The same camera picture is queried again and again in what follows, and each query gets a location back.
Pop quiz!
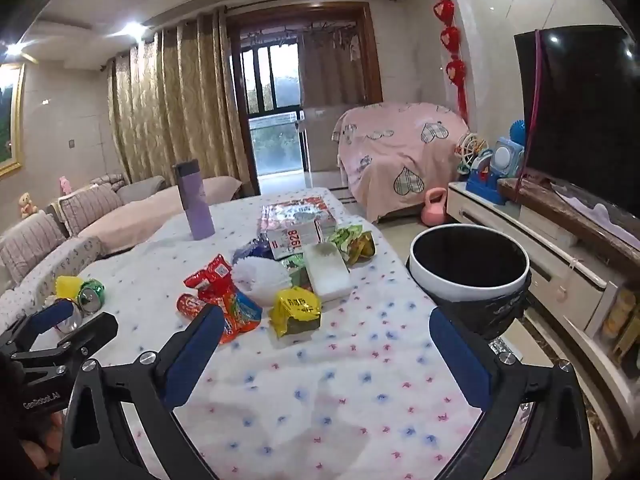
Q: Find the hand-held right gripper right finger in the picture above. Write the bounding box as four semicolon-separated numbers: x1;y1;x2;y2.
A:
429;305;593;480

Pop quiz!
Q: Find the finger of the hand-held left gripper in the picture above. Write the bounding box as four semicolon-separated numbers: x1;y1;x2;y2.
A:
10;311;119;376
0;299;76;356

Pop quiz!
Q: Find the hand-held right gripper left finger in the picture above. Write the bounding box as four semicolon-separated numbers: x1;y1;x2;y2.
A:
60;304;226;480

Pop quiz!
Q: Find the silver drink can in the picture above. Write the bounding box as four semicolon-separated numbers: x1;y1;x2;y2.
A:
52;302;83;336

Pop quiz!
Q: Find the yellow plastic cup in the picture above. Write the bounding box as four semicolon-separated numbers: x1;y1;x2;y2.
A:
55;275;83;303

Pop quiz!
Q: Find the green drink can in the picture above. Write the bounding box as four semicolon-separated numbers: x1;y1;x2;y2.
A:
77;280;107;316

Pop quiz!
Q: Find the red drink can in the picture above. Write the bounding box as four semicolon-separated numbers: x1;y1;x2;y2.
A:
176;292;208;321

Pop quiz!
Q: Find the orange and blue snack packet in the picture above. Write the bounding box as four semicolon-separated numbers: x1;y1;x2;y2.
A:
210;285;263;345

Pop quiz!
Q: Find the white bin with black bag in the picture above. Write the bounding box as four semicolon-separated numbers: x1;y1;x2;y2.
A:
406;225;531;341

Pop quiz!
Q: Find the red snack packet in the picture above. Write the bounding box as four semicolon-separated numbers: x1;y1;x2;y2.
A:
184;255;233;306

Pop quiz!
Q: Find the white pleated paper liner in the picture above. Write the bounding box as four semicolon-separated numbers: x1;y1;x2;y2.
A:
231;256;291;307

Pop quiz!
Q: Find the yellow snack packet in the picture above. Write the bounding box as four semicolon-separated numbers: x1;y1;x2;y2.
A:
269;287;322;339

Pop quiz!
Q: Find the small green snack packet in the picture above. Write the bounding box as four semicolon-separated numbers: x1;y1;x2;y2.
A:
280;255;308;286

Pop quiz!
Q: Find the white and red carton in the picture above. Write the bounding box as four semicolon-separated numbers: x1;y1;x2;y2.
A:
267;220;323;261

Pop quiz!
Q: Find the white foam box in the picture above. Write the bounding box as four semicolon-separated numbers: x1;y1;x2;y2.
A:
304;242;351;301

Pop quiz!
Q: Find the person's left hand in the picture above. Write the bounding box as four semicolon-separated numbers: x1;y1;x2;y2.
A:
21;412;67;480

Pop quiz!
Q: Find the striped pink cushion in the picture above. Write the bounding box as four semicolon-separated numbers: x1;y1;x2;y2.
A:
0;212;68;283
57;185;126;238

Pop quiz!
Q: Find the blue plastic wrapper bag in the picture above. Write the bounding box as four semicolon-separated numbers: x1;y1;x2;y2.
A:
232;237;276;266

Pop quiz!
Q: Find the pink covered sofa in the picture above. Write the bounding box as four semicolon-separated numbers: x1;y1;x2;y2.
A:
0;175;246;331

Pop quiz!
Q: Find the white star print tablecloth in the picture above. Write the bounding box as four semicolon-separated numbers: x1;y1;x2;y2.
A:
75;187;501;480

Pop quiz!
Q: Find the cream television cabinet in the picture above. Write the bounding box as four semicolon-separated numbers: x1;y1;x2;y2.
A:
446;180;640;411

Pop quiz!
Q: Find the green and orange snack packet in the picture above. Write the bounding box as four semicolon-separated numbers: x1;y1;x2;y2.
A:
345;232;376;266

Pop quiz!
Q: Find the pink kettlebell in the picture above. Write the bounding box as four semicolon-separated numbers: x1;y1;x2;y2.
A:
421;187;448;226

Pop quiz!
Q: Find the purple insulated bottle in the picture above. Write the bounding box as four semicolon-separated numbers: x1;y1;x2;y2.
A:
172;159;216;241

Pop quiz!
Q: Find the crumpled pale green wrapper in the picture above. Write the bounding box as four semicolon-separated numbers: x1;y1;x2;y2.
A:
327;226;363;256

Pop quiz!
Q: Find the orange puzzle box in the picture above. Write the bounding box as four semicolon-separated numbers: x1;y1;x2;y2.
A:
260;197;337;243

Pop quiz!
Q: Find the brown wooden board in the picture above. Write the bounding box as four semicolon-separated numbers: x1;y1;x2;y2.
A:
497;177;640;271

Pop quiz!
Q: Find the blue plastic toy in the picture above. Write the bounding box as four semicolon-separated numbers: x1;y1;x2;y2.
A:
465;152;508;206

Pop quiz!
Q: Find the gold framed painting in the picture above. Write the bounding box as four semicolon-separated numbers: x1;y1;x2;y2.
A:
0;62;26;178

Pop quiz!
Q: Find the white and blue toy box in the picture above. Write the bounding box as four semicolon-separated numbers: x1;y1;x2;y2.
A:
492;137;526;178

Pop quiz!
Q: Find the gold patterned curtain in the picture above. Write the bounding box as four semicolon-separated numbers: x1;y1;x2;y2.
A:
106;7;256;196

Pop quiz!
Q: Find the black television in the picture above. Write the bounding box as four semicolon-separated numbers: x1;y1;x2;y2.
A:
514;25;640;221

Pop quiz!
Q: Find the wooden framed balcony door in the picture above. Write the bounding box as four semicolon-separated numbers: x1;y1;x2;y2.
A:
227;2;381;196

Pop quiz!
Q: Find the red hanging knot decoration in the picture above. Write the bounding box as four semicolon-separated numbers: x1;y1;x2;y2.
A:
429;0;469;121

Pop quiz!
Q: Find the wire ball toy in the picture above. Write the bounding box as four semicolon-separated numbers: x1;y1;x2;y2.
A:
454;132;488;171

